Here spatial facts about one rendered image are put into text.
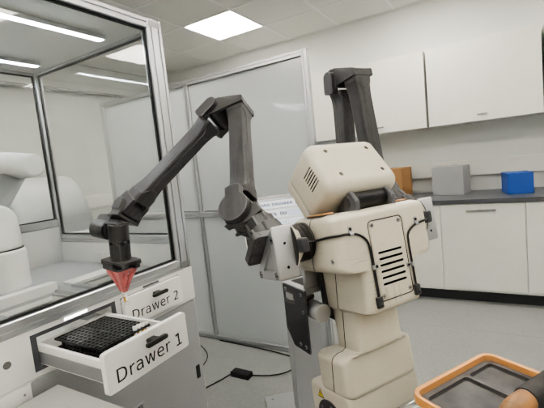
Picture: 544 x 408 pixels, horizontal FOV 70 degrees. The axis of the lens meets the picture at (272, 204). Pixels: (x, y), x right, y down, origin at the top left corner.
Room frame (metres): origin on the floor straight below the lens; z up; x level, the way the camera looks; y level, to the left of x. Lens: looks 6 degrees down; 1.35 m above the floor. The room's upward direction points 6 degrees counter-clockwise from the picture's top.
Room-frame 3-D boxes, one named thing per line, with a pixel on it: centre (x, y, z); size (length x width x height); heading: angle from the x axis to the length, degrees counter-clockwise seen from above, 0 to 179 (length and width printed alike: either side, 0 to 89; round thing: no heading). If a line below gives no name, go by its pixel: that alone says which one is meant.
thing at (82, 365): (1.16, 0.57, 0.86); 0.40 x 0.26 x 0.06; 59
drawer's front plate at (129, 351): (1.05, 0.39, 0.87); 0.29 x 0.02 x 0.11; 149
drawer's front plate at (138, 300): (1.48, 0.50, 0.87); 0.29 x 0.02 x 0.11; 149
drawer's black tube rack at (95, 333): (1.15, 0.56, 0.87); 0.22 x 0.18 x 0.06; 59
